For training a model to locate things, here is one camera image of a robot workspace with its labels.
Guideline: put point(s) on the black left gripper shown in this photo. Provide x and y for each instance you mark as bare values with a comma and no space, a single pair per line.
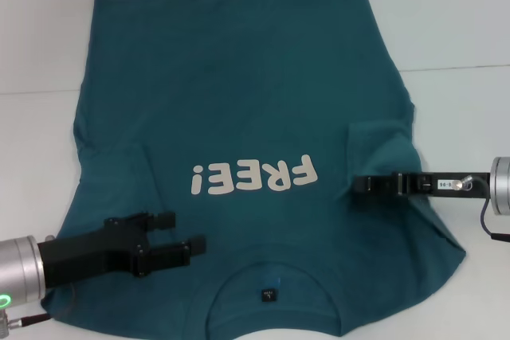
79,256

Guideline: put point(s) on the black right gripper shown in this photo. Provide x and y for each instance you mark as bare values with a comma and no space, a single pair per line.
418,185

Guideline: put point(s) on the teal FREE print T-shirt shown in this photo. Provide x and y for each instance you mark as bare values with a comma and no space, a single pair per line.
239,97

